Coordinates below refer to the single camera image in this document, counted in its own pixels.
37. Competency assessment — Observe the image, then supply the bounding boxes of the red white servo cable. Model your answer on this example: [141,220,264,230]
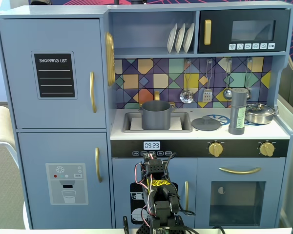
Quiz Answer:
[133,162,154,221]

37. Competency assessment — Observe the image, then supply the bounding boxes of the gold microwave handle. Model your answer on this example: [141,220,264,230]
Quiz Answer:
[204,19,212,46]

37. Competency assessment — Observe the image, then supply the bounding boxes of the blue dishwasher door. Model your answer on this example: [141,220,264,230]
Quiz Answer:
[111,157,198,229]

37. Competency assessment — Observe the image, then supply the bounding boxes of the blue oven door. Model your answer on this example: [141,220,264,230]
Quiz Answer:
[195,157,287,229]

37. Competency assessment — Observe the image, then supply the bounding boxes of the steel skimmer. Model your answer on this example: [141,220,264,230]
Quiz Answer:
[179,59,194,104]

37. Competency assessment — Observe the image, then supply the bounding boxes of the white chair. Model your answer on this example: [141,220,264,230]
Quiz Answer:
[0,105,31,230]

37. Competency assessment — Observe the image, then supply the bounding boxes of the steel pot lid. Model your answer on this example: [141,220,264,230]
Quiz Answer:
[245,102,276,116]

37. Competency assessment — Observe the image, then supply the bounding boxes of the gray plastic pot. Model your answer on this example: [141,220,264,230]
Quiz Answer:
[137,100,176,131]

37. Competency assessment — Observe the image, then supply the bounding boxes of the black shopping list board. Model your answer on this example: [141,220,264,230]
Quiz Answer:
[31,50,78,100]

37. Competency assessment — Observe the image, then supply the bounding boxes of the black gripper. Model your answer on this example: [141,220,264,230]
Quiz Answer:
[142,154,167,181]

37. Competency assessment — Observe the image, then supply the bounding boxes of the gold fridge handle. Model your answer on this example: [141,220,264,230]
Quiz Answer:
[89,71,98,114]
[95,147,104,183]

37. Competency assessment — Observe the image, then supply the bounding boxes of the lower fridge door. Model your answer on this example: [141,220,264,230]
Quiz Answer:
[17,132,112,229]

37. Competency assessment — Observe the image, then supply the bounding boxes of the gray salt shaker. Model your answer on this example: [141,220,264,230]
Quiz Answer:
[228,87,248,136]

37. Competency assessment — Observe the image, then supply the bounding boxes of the fridge door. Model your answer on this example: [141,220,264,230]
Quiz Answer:
[0,19,107,129]
[17,132,112,229]

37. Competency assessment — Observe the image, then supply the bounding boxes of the white toy plate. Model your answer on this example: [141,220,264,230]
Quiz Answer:
[167,23,178,54]
[174,23,187,54]
[183,22,195,54]

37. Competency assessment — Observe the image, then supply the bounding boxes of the gray sink basin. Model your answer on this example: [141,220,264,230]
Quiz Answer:
[122,111,194,134]

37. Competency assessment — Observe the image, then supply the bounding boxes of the gold upper fridge handle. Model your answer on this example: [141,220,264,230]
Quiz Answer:
[89,71,98,114]

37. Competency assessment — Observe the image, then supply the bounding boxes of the steel toy pot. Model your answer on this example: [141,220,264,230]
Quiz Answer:
[244,102,277,125]

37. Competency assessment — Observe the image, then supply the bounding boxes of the blue toy kitchen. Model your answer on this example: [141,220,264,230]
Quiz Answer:
[0,1,293,230]

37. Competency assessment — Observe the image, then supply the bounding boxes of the black cable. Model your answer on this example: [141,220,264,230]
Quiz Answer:
[165,152,177,174]

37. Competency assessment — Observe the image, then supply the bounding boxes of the gold toy phone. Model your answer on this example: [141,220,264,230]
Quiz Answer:
[105,31,116,87]

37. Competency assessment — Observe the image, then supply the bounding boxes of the black microwave door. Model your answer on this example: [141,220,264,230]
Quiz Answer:
[197,9,291,54]

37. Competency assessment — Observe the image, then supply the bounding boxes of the gold lower fridge handle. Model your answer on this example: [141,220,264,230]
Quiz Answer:
[95,147,104,183]

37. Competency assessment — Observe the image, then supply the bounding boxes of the gray pot lid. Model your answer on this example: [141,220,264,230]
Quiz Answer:
[191,116,222,131]

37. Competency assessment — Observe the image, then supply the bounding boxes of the upper fridge door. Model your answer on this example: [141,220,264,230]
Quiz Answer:
[0,19,107,129]

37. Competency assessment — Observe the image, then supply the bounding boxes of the steel slotted spatula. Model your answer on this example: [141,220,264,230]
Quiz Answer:
[202,59,214,103]

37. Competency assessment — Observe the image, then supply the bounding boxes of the gold toy faucet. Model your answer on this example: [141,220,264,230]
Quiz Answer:
[138,90,176,113]

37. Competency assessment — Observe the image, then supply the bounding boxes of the steel ladle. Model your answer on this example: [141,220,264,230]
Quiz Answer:
[222,58,233,101]

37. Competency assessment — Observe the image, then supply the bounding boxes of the gold oven handle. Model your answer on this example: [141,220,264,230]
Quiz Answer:
[218,166,262,175]

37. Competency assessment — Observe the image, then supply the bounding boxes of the gold dishwasher handle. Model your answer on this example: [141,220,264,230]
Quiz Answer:
[184,180,189,212]

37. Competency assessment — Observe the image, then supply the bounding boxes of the gold stove knob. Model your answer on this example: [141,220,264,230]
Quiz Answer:
[259,141,275,157]
[208,141,224,157]

